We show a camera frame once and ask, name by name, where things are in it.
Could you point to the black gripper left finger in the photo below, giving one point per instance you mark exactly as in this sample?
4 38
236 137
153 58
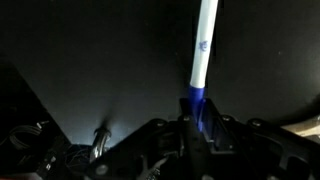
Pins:
195 150

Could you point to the white pen blue cap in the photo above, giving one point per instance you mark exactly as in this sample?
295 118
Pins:
201 50

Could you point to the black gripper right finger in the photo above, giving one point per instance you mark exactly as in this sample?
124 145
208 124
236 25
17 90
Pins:
218 130

